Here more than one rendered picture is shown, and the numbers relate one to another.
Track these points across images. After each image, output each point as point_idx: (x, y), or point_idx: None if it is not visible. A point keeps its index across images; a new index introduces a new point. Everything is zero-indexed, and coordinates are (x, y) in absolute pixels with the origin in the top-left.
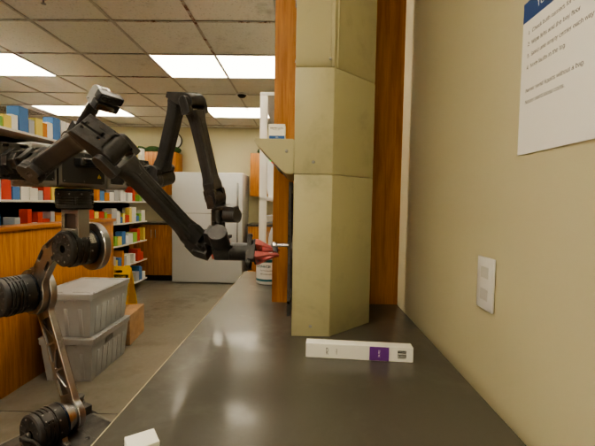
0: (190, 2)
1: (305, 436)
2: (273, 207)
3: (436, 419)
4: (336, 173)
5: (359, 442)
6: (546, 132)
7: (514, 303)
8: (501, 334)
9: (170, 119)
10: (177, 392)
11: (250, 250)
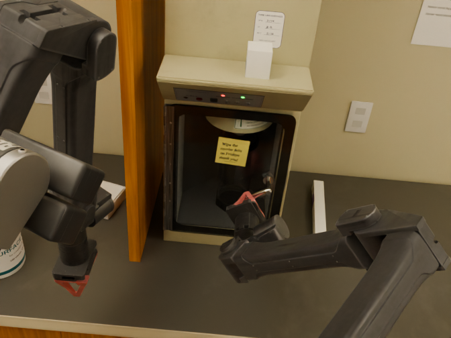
0: None
1: None
2: (136, 149)
3: (394, 201)
4: None
5: None
6: (440, 37)
7: (388, 123)
8: (371, 140)
9: (25, 105)
10: (409, 324)
11: (262, 216)
